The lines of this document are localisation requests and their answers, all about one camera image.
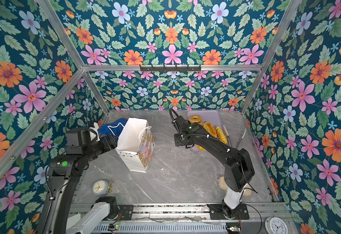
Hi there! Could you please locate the lavender plastic tray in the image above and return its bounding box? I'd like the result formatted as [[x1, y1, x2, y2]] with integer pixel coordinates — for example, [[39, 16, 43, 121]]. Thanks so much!
[[187, 110, 228, 144]]

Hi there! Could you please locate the fake bagel ring bread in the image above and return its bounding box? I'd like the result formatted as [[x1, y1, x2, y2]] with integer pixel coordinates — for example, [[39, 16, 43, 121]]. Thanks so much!
[[189, 115, 202, 123]]

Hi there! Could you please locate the white paper gift bag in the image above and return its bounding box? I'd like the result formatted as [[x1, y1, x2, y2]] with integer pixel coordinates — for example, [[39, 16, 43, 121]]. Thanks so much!
[[116, 118, 155, 173]]

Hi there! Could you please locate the blue cap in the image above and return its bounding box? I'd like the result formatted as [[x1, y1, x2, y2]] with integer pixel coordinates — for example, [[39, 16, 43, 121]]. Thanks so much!
[[98, 118, 127, 137]]

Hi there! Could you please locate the twisted fake bread stick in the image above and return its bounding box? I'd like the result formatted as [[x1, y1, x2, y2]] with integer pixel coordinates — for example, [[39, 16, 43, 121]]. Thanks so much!
[[215, 126, 228, 144]]

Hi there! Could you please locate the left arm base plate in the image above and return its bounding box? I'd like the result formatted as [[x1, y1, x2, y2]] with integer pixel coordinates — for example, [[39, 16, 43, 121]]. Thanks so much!
[[112, 205, 134, 221]]

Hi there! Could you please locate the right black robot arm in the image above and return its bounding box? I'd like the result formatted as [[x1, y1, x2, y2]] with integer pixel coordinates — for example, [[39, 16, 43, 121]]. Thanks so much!
[[169, 109, 255, 219]]

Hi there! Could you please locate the small gold alarm clock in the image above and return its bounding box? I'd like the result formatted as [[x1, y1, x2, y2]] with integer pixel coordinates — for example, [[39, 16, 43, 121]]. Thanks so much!
[[92, 179, 114, 196]]

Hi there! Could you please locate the small striped fake bun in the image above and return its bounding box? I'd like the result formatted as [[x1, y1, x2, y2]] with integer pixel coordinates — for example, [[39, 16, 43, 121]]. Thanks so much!
[[197, 145, 205, 151]]

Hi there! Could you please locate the beige oval sponge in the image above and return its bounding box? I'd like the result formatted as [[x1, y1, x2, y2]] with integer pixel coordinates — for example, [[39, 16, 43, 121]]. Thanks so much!
[[218, 176, 252, 197]]

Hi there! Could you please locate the white box device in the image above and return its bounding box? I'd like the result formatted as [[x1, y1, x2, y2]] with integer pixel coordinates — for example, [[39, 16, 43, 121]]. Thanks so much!
[[66, 214, 81, 230]]

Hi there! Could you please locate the black hook rail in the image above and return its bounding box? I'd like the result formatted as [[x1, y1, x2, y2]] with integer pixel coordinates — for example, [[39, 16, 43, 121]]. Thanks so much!
[[139, 65, 202, 72]]

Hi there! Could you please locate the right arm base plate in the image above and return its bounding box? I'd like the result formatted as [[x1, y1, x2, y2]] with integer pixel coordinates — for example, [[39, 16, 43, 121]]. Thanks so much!
[[207, 203, 250, 220]]

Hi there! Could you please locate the white analog clock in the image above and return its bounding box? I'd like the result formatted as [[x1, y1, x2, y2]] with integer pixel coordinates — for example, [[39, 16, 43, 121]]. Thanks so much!
[[265, 217, 289, 234]]

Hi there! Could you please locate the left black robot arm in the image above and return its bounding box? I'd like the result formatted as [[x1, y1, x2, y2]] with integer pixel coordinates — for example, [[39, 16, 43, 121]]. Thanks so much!
[[36, 127, 118, 234]]

